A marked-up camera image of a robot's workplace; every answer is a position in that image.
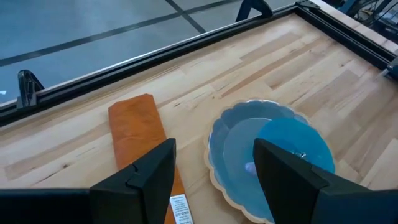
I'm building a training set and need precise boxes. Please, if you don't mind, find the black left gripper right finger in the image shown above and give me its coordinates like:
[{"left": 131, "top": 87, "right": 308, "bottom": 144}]
[{"left": 252, "top": 138, "right": 331, "bottom": 224}]

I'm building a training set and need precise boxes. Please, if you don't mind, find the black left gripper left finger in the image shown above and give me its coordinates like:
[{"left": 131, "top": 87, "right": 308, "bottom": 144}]
[{"left": 89, "top": 138, "right": 177, "bottom": 224}]

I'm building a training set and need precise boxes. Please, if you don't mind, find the teal plastic bowl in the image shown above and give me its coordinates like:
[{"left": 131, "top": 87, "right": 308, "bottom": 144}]
[{"left": 257, "top": 117, "right": 336, "bottom": 175}]

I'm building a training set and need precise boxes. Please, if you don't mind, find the orange folded cloth napkin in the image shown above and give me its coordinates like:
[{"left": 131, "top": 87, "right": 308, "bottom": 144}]
[{"left": 108, "top": 93, "right": 195, "bottom": 224}]

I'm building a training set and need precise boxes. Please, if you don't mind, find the blue scalloped plate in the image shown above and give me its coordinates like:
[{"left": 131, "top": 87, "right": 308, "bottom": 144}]
[{"left": 203, "top": 98, "right": 336, "bottom": 224}]

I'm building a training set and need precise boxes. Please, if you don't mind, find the black long table rail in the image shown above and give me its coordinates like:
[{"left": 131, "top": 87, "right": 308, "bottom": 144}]
[{"left": 0, "top": 4, "right": 301, "bottom": 128}]

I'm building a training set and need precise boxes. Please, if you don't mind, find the black frame foot bracket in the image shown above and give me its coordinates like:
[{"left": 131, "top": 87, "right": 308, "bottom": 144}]
[
  {"left": 16, "top": 69, "right": 45, "bottom": 110},
  {"left": 234, "top": 0, "right": 274, "bottom": 23}
]

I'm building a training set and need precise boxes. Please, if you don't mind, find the black short table rail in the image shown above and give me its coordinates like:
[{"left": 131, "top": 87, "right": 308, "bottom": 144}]
[{"left": 295, "top": 0, "right": 398, "bottom": 72}]

